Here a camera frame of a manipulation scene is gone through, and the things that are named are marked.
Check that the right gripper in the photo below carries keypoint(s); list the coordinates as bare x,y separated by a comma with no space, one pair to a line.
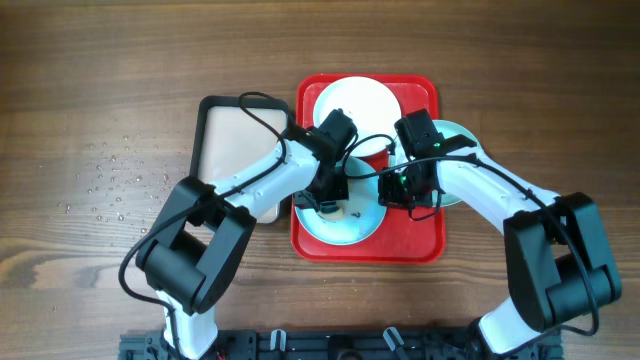
388,195

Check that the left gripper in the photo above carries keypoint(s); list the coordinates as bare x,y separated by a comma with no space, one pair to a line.
336,193

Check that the light blue plate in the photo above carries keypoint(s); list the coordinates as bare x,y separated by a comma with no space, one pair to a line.
448,129
359,216

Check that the light blue front plate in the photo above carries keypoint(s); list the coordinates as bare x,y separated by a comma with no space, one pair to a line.
359,216

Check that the white plate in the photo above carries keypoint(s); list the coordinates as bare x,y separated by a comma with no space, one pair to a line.
369,103

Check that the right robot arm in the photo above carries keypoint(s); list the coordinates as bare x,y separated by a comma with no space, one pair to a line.
560,266

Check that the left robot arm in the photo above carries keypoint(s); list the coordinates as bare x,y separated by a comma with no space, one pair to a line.
193,250

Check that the red plastic tray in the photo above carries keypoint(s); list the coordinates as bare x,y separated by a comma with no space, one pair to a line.
398,240

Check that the black water tray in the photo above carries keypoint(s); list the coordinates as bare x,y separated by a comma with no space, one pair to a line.
236,140

